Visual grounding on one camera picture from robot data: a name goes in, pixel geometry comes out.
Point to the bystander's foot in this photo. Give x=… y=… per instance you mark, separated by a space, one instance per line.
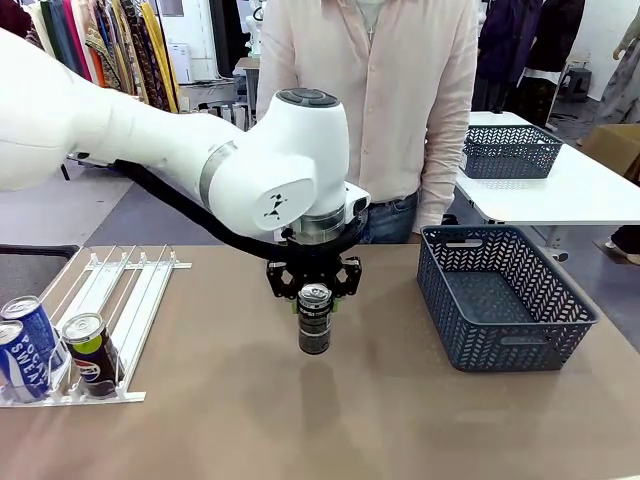
x=625 y=242

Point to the white folding table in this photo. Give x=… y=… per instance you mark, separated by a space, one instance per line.
x=550 y=200

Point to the brown cardboard box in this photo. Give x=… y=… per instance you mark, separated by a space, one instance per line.
x=615 y=147

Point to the gray plastic woven basket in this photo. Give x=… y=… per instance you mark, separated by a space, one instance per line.
x=505 y=162
x=500 y=345

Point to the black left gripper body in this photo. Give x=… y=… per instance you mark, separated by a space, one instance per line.
x=315 y=265

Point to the black bag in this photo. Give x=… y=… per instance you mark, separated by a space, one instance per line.
x=449 y=219

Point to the black mat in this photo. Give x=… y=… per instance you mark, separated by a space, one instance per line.
x=30 y=270

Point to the white air purifier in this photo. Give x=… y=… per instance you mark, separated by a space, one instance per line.
x=179 y=62

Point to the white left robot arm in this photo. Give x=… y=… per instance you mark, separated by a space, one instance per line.
x=150 y=135

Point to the person's pink shirt torso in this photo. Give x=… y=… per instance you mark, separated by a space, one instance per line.
x=390 y=100

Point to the gray dressed mannequin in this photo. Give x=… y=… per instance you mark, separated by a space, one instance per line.
x=622 y=75

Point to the dark clothed mannequin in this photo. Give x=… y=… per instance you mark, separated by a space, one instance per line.
x=525 y=50

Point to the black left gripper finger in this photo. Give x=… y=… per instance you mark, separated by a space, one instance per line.
x=280 y=282
x=347 y=280

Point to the white can dispenser rack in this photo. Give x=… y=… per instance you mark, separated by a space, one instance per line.
x=135 y=300

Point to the person's left forearm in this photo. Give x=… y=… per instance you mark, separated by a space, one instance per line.
x=435 y=190

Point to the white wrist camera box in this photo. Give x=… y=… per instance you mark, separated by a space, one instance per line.
x=357 y=200

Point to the hanging colourful fabrics rack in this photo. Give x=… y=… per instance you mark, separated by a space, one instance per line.
x=125 y=55

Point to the black Pepsi can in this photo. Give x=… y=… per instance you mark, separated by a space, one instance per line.
x=314 y=325
x=92 y=360

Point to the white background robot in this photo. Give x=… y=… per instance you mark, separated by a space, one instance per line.
x=254 y=25

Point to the blue Pocari Sweat can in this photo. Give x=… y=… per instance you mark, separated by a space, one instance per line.
x=22 y=365
x=37 y=317

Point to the gray plastic stool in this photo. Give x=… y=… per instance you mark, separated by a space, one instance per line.
x=579 y=82

